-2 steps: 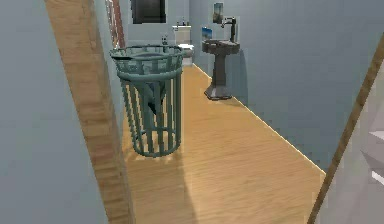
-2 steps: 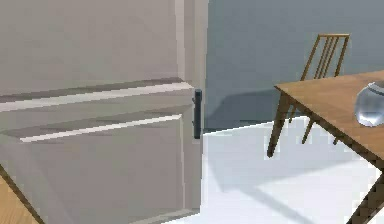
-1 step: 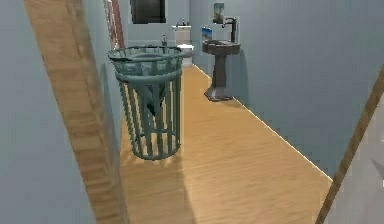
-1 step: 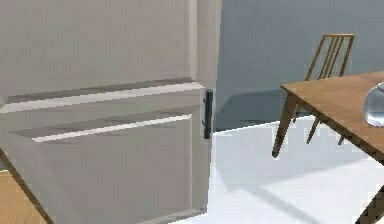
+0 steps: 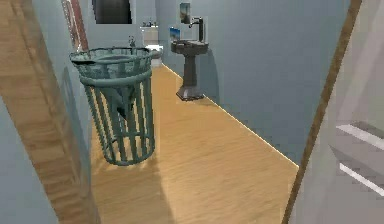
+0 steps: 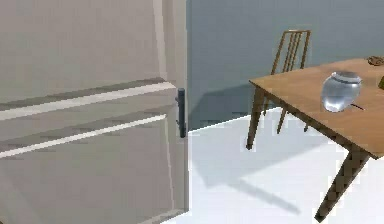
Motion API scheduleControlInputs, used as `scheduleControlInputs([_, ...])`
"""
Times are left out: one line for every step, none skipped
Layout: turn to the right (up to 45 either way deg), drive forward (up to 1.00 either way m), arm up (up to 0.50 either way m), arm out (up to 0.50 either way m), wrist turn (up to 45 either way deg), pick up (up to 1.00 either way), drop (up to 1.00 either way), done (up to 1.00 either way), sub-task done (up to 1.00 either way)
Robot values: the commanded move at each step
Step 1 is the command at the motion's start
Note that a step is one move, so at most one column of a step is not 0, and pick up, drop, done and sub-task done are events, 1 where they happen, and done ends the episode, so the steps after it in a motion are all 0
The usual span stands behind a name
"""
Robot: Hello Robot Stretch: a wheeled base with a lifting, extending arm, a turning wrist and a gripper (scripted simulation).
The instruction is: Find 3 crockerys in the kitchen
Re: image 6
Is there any brown wooden slatted chair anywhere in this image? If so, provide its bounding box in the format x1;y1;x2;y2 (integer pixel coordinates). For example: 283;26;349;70
263;29;312;135

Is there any brown woven small object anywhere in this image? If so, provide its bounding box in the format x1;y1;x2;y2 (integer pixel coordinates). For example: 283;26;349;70
366;55;384;67

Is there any brown wooden table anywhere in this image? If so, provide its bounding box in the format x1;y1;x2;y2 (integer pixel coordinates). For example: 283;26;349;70
245;58;384;224

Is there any clear glass round vase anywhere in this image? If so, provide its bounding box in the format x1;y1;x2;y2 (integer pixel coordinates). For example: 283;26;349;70
320;70;363;113

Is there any beige panelled room door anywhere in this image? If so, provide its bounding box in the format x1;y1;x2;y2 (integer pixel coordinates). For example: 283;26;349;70
0;0;190;224

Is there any black door handle bar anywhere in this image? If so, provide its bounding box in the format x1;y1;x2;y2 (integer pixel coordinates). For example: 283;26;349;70
175;87;187;139

